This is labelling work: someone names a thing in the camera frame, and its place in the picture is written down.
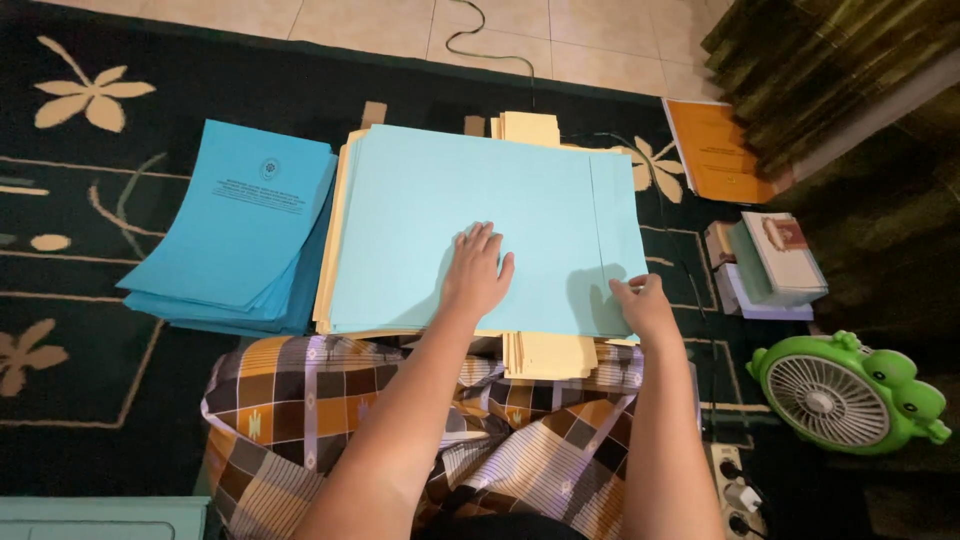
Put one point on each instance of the stack of cream paper folders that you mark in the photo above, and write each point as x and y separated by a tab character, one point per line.
551	356

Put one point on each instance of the dark green floral carpet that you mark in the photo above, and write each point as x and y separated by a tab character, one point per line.
97	390

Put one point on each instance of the green frog table fan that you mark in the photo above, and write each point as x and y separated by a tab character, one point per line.
844	397

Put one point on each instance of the person's black shirt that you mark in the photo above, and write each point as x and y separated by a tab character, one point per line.
502	528

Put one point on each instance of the white power strip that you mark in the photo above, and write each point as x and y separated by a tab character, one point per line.
731	487

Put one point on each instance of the person's left hand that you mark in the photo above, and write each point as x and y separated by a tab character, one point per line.
472	274

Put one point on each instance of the small brown box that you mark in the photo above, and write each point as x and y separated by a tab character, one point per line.
718	244

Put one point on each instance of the stack of blue printed covers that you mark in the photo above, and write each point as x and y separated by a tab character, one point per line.
240	225

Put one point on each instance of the person's right hand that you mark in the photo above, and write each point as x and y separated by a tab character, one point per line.
651	311

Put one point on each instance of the green striped curtain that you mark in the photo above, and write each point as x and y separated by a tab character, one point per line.
802	67

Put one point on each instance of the white charger plug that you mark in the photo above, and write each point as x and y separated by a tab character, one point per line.
742	496

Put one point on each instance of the pale teal plastic box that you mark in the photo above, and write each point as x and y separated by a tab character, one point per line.
97	519

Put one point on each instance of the brown checkered sarong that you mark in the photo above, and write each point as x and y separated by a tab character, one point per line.
525	442

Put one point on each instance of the pale lavender white box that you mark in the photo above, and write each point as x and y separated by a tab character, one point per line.
750	307

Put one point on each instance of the light blue paper folder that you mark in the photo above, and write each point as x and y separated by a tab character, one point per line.
465	187

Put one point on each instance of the orange bound booklet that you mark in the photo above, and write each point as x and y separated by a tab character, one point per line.
716	154

